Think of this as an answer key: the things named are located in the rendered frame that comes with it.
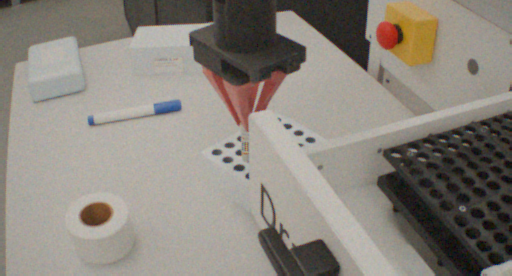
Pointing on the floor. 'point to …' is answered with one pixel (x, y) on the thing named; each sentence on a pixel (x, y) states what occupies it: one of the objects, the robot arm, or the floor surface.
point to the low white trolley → (161, 159)
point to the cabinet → (403, 84)
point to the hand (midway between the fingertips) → (247, 120)
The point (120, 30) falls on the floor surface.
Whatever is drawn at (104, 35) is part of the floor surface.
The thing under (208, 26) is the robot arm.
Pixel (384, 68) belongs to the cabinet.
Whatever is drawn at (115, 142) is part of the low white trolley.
